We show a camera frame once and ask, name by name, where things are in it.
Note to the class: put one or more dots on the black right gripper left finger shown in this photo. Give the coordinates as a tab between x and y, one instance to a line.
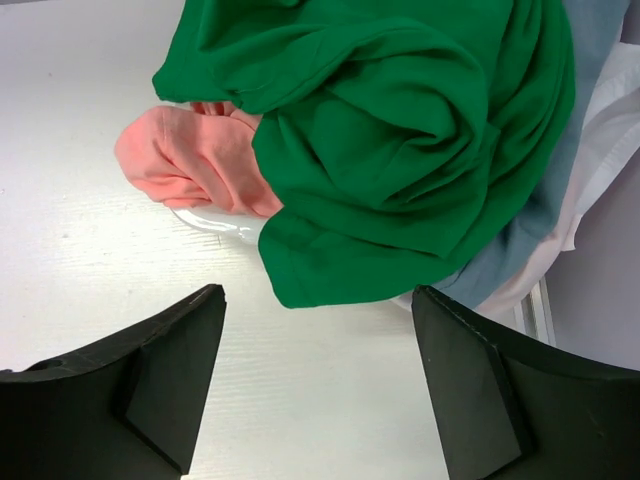
128	406

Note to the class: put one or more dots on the pink t shirt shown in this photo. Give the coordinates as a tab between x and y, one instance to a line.
197	156

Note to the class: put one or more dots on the white laundry basket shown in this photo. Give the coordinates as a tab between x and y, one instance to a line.
245	228

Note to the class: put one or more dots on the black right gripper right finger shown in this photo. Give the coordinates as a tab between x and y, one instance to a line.
508	406

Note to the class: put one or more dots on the green t shirt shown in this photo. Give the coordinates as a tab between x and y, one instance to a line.
400	136

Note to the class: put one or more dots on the white t shirt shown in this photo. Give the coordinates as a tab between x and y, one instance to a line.
609	138

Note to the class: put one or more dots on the grey-blue t shirt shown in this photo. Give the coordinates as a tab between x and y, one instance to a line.
595	27

